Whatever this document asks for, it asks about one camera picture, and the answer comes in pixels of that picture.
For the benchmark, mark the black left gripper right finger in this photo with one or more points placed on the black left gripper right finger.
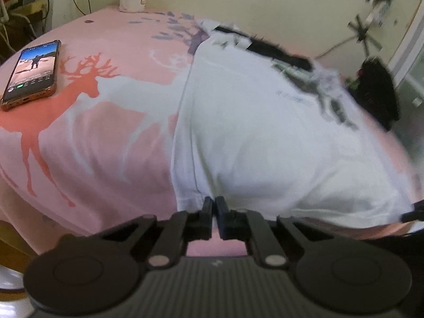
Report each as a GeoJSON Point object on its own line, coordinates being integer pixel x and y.
{"type": "Point", "coordinates": [339, 273]}

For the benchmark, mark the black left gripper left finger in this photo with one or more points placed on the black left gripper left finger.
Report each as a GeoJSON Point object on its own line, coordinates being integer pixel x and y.
{"type": "Point", "coordinates": [88, 275]}

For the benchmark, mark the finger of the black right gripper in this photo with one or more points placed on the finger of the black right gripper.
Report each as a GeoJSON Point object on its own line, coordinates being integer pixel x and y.
{"type": "Point", "coordinates": [417, 214]}

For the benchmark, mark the white t-shirt with black print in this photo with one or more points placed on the white t-shirt with black print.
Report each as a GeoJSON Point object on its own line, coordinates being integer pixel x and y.
{"type": "Point", "coordinates": [271, 137]}

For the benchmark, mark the stack of dark folded clothes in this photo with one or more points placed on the stack of dark folded clothes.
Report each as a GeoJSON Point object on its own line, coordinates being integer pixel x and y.
{"type": "Point", "coordinates": [374, 90]}

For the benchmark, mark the pink floral bed sheet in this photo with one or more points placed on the pink floral bed sheet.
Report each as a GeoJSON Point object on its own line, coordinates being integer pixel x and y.
{"type": "Point", "coordinates": [99, 151]}

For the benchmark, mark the smartphone in orange case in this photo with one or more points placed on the smartphone in orange case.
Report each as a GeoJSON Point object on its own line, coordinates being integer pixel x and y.
{"type": "Point", "coordinates": [34, 75]}

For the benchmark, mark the cluttered side shelf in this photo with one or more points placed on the cluttered side shelf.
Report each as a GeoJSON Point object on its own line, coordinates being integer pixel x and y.
{"type": "Point", "coordinates": [22, 21]}

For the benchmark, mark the white window frame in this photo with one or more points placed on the white window frame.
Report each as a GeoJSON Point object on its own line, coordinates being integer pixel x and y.
{"type": "Point", "coordinates": [409, 88]}

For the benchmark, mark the black tape cross on wall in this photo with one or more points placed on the black tape cross on wall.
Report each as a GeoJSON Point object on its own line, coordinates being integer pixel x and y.
{"type": "Point", "coordinates": [362, 37]}

